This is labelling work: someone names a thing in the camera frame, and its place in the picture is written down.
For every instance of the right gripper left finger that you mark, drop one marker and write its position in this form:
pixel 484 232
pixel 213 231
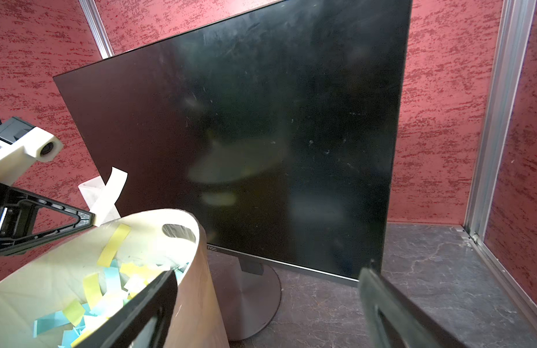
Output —
pixel 144 321

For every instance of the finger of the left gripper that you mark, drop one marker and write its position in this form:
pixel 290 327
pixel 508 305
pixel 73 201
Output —
pixel 28 220

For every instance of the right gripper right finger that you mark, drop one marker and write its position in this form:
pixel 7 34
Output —
pixel 395 321

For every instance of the silver round monitor stand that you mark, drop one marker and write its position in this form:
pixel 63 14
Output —
pixel 248 292

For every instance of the black flat monitor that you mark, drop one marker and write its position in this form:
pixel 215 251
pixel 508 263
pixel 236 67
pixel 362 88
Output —
pixel 275 128

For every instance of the pile of discarded notes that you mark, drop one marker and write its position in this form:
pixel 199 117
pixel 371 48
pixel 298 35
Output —
pixel 106 292

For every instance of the beige plastic waste bin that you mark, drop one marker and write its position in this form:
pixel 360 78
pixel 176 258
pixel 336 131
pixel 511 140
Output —
pixel 51 282

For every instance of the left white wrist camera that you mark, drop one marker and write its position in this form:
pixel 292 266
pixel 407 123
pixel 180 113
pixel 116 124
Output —
pixel 21 145

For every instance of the left aluminium corner post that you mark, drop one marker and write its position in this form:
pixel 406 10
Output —
pixel 97 28

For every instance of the aluminium corner post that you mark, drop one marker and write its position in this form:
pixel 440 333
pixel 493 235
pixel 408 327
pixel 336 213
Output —
pixel 97 28
pixel 511 46

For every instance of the right aluminium corner post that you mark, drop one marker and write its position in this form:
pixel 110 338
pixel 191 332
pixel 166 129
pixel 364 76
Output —
pixel 511 46

